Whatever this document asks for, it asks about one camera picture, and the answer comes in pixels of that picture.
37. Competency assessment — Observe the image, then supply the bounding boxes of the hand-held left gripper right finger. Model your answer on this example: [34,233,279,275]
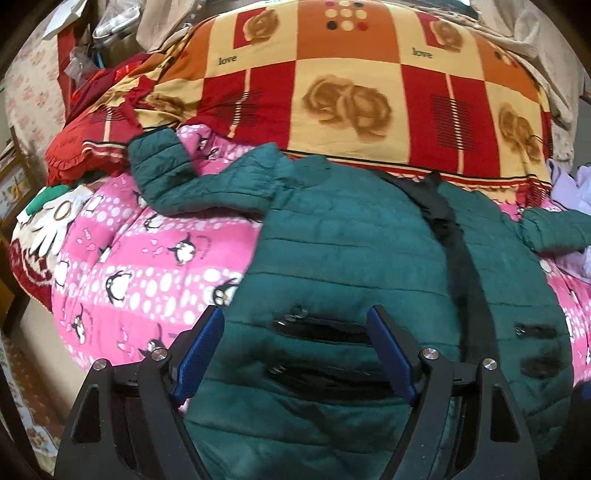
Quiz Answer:
[366,305,541,480]

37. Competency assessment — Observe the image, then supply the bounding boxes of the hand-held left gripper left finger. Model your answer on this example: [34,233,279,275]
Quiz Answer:
[53,305,225,480]

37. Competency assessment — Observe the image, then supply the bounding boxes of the green puffer jacket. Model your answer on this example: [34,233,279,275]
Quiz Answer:
[127,128,591,480]

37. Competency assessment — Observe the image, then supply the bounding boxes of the pink penguin blanket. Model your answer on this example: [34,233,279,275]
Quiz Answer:
[51,124,591,416]

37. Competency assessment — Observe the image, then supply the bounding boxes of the red white knitted cloth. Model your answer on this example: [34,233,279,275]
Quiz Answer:
[9,226,55,312]

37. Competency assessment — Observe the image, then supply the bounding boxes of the white glove green cuff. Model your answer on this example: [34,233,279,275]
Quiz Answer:
[18,185,93,260]

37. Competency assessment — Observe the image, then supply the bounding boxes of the red frilled pillow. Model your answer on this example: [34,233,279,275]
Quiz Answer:
[45,124,139,188]

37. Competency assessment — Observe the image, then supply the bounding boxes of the lilac cloth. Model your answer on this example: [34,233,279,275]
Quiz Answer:
[547,159,591,278]

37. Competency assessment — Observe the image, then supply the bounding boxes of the wooden furniture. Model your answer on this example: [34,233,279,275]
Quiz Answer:
[0,138,31,227]

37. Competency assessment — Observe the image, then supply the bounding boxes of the red yellow rose blanket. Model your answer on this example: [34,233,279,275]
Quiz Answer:
[88,0,555,206]

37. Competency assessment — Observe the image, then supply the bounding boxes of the dark red garment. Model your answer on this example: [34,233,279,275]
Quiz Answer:
[65,53,160,139]

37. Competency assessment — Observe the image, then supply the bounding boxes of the pale floral cloth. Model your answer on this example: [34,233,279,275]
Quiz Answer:
[4,25,68,160]

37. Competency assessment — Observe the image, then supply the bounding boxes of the clear plastic bags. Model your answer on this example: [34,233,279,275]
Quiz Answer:
[65,0,155,81]

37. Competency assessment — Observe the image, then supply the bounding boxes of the beige cloth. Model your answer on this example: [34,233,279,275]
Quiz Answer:
[471,0,591,158]

